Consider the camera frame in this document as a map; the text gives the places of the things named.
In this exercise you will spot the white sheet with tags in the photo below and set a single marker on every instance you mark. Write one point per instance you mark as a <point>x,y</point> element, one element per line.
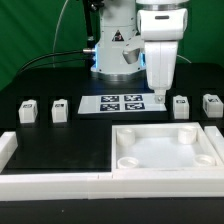
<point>119,103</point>

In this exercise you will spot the white square tabletop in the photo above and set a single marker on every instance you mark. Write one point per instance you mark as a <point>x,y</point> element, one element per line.
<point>161,146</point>

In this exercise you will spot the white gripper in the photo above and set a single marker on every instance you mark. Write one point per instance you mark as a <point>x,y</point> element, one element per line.
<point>161,31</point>

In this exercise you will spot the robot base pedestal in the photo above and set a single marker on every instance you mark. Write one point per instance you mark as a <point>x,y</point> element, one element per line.
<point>117,28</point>

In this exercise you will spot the white U-shaped obstacle wall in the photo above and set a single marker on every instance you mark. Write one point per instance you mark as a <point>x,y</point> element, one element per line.
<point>121,183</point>

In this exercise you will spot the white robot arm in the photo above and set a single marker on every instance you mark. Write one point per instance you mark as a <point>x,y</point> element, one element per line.
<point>160,5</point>

